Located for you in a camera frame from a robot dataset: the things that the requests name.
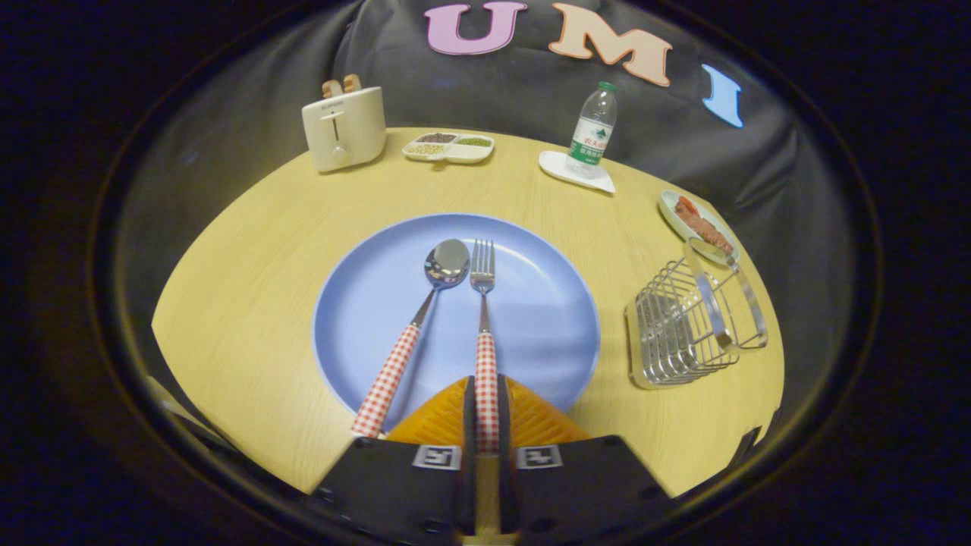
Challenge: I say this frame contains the fork with red checkered handle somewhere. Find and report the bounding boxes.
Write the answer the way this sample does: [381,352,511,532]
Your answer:
[470,240,500,454]

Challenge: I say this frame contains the black backdrop cloth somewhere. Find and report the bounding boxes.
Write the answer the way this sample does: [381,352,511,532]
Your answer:
[114,0,862,425]

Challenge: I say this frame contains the clear plastic water bottle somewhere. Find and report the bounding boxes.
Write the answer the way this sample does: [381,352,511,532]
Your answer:
[569,81,618,180]

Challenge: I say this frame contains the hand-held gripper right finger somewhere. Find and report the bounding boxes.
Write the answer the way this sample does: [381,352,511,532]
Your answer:
[497,374,673,546]

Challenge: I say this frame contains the red meat slices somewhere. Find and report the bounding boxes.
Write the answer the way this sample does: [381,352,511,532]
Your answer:
[675,196,734,256]

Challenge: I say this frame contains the cream toaster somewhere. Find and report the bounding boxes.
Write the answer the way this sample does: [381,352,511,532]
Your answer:
[301,86,388,173]

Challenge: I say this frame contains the round blue plate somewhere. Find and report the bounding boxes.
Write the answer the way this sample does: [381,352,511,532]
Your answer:
[313,213,602,435]

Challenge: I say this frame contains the silver wire rack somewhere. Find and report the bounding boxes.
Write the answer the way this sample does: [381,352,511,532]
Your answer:
[624,237,768,391]

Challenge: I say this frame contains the white divided dish with grains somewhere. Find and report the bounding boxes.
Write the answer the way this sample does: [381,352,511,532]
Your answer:
[402,133,495,165]

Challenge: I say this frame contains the small white flat dish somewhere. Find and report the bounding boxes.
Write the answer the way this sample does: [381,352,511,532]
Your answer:
[539,150,616,194]

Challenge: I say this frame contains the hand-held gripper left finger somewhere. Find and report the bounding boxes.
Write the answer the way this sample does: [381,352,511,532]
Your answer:
[307,375,479,546]

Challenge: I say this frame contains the white oval dish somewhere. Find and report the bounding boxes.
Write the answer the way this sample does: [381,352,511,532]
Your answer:
[658,190,741,267]

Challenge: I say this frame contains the spoon with red checkered handle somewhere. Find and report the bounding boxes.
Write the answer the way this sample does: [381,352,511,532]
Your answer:
[350,239,471,439]

